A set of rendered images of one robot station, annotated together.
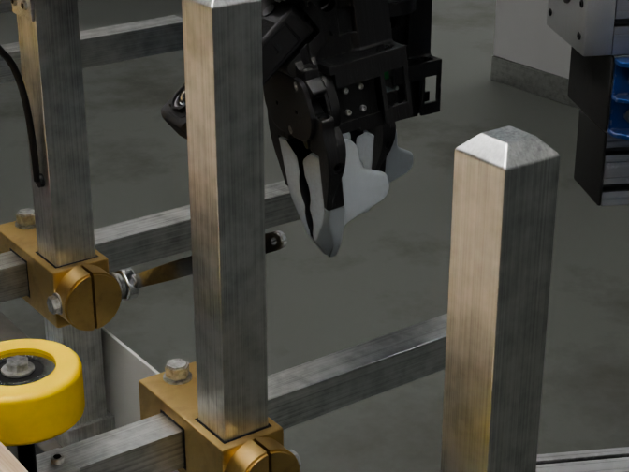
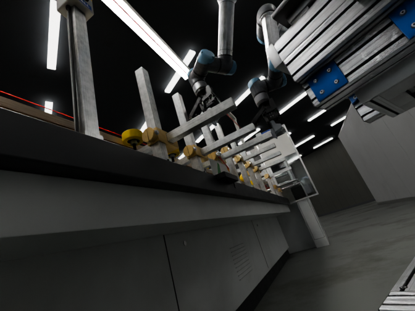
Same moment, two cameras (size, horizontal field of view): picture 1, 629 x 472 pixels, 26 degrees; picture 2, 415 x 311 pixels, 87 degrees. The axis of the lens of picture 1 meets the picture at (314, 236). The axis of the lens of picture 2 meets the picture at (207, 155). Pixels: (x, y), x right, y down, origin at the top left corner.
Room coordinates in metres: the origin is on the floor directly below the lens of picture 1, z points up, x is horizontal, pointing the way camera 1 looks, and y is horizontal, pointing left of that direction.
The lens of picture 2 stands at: (0.36, -0.71, 0.43)
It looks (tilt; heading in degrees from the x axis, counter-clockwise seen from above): 21 degrees up; 57
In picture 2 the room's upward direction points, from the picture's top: 18 degrees counter-clockwise
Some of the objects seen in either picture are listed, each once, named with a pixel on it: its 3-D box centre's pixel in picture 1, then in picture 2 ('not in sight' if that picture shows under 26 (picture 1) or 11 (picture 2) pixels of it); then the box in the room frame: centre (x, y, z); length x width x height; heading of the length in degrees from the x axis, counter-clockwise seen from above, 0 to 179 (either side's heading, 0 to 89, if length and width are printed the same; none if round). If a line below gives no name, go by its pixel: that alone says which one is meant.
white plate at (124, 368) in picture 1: (119, 390); (222, 171); (0.99, 0.16, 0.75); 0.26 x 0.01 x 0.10; 35
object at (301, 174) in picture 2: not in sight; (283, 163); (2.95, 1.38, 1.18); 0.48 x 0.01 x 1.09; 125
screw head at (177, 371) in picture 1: (177, 370); not in sight; (0.86, 0.10, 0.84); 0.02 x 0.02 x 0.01
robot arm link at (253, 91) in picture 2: not in sight; (257, 89); (1.24, -0.06, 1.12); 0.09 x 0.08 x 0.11; 141
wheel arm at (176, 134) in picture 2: not in sight; (178, 134); (0.66, -0.12, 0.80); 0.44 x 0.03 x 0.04; 125
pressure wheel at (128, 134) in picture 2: not in sight; (134, 145); (0.55, 0.04, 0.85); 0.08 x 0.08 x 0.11
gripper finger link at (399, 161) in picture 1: (387, 167); (276, 128); (1.22, -0.07, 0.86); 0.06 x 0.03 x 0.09; 126
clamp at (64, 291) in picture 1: (53, 273); (216, 158); (1.02, 0.22, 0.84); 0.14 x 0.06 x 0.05; 35
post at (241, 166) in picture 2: not in sight; (241, 166); (1.41, 0.49, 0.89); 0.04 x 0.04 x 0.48; 35
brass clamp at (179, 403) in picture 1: (216, 439); (196, 153); (0.82, 0.07, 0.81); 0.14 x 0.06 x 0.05; 35
